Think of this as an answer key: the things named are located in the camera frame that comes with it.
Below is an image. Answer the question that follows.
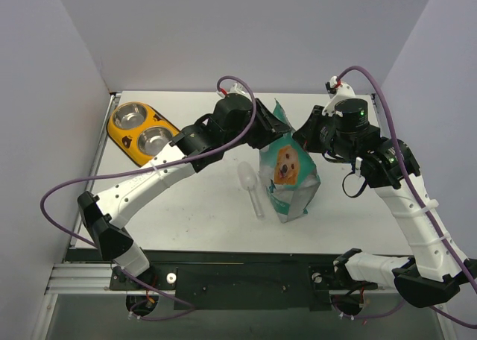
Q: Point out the green pet food bag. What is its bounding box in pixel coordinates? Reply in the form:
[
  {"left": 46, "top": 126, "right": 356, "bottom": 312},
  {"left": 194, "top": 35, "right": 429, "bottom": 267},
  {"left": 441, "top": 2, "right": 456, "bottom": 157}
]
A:
[{"left": 258, "top": 98, "right": 321, "bottom": 224}]

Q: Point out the clear plastic scoop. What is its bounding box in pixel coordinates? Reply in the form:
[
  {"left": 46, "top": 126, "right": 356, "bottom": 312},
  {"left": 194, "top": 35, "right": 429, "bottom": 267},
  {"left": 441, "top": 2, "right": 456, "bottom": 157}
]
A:
[{"left": 237, "top": 162, "right": 264, "bottom": 218}]

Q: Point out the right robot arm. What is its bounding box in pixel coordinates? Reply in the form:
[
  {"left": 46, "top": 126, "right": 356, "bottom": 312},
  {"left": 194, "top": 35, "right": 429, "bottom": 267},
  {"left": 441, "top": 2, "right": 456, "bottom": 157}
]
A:
[{"left": 293, "top": 98, "right": 476, "bottom": 308}]

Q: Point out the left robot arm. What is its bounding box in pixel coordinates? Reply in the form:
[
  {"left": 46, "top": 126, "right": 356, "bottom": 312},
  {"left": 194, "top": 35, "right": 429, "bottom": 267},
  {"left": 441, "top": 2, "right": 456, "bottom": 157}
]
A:
[{"left": 78, "top": 93, "right": 291, "bottom": 278}]

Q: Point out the yellow double pet bowl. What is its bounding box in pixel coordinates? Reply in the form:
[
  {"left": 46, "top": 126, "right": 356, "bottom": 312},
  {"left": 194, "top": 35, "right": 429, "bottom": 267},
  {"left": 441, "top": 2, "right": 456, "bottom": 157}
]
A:
[{"left": 107, "top": 102, "right": 180, "bottom": 167}]

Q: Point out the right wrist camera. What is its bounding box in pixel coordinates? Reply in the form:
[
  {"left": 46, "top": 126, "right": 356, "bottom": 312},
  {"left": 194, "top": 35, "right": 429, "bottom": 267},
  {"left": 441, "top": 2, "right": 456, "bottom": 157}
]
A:
[{"left": 322, "top": 76, "right": 356, "bottom": 116}]

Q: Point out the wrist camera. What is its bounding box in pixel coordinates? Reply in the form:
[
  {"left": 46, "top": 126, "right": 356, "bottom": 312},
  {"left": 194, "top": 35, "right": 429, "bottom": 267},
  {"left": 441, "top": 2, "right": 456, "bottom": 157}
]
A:
[
  {"left": 218, "top": 83, "right": 247, "bottom": 96},
  {"left": 322, "top": 76, "right": 356, "bottom": 116}
]

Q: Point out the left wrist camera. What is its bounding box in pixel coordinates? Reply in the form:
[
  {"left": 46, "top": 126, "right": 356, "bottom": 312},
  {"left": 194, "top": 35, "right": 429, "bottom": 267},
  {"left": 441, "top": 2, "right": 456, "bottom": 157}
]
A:
[{"left": 218, "top": 83, "right": 247, "bottom": 96}]

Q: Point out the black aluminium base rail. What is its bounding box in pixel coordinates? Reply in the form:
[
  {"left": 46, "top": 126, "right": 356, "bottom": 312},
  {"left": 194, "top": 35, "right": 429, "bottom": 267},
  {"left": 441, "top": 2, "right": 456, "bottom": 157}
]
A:
[{"left": 46, "top": 249, "right": 393, "bottom": 318}]

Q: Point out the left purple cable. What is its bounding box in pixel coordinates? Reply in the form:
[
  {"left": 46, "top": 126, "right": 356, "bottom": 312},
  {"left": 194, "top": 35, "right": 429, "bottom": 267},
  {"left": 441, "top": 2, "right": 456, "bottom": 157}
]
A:
[{"left": 40, "top": 75, "right": 258, "bottom": 322}]

